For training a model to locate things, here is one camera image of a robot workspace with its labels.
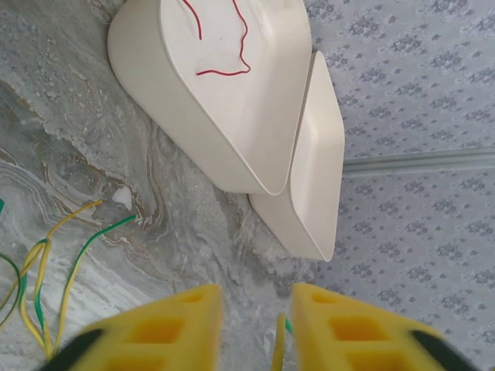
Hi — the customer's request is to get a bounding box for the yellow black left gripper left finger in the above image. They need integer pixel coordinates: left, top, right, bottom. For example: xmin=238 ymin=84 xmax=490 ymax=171
xmin=38 ymin=284 xmax=224 ymax=371

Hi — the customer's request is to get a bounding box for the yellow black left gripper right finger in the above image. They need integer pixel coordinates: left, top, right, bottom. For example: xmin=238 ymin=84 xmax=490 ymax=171
xmin=292 ymin=282 xmax=480 ymax=371

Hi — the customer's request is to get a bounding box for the yellow green striped wire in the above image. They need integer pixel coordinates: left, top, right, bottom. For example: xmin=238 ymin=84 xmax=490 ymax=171
xmin=0 ymin=253 xmax=22 ymax=332
xmin=53 ymin=215 xmax=138 ymax=355
xmin=21 ymin=199 xmax=104 ymax=362
xmin=271 ymin=313 xmax=295 ymax=371

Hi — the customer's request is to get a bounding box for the red wire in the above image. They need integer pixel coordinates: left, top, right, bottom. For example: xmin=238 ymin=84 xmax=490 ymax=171
xmin=181 ymin=0 xmax=251 ymax=77

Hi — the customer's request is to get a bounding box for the white plastic tray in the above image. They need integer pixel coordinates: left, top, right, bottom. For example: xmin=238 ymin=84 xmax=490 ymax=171
xmin=247 ymin=49 xmax=346 ymax=264
xmin=107 ymin=0 xmax=312 ymax=196

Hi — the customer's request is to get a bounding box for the aluminium frame post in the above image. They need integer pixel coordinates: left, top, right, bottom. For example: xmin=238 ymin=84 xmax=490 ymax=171
xmin=343 ymin=148 xmax=495 ymax=177

